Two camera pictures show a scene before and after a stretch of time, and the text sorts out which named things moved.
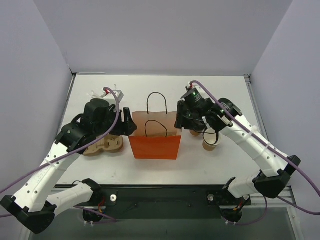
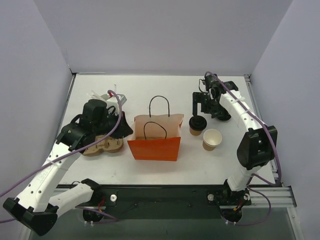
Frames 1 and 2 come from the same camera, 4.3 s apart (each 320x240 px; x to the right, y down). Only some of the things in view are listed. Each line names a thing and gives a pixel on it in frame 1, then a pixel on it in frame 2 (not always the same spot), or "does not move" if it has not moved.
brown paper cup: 211,139 does not move
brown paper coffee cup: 194,133 does not move
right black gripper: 181,116 → 200,99
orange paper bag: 154,135 does not move
